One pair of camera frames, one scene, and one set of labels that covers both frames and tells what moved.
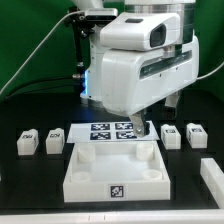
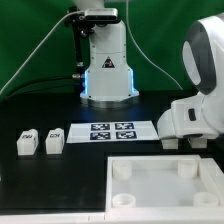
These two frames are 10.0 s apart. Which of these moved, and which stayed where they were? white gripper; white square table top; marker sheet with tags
Moved: white gripper; white square table top
Stayed: marker sheet with tags
